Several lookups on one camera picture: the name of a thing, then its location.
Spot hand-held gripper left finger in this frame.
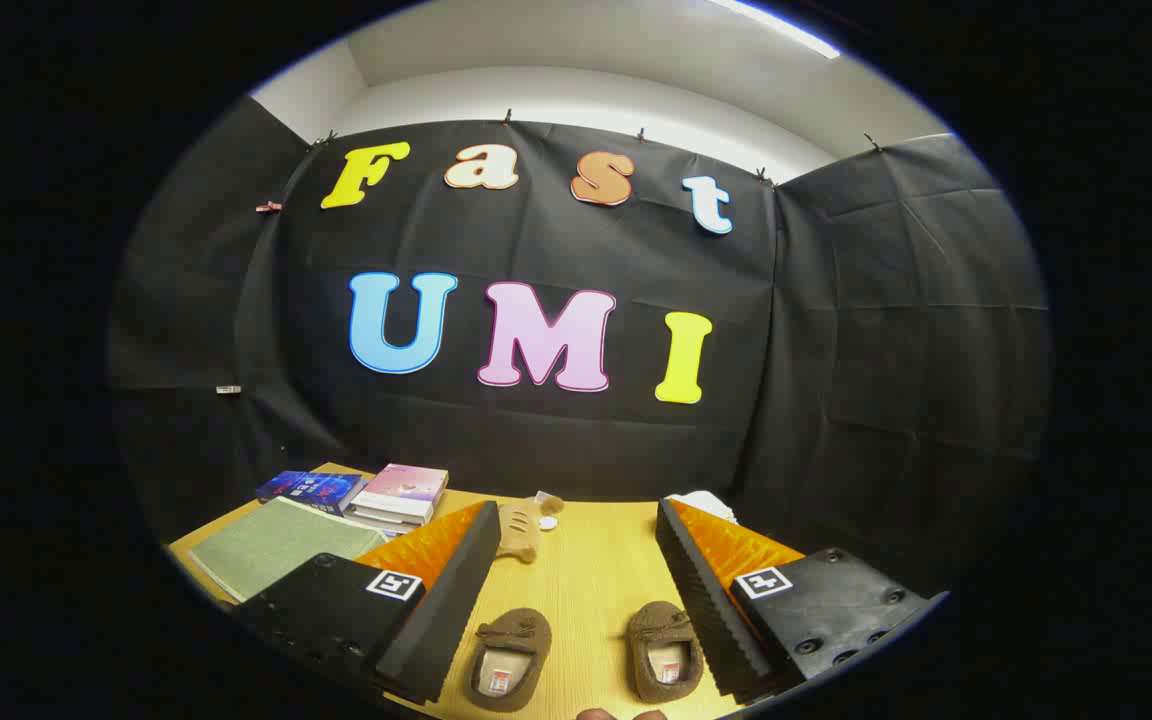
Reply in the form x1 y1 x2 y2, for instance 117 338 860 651
231 500 503 707

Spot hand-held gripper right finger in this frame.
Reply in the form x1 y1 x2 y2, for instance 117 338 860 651
654 497 949 703

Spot brown fuzzy slipper shoe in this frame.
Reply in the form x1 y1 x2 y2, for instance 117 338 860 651
463 607 553 713
626 600 705 704

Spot green fabric storage box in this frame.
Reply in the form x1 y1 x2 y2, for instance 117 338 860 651
186 497 387 604

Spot white plush toy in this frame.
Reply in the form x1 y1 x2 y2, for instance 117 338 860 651
666 490 738 524

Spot brown plush toy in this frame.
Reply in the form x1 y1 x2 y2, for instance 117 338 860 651
496 493 565 564

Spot blue cover book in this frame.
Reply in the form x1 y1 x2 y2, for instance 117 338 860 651
256 470 367 517

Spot black backdrop cloth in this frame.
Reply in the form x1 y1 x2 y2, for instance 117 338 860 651
106 95 1052 601

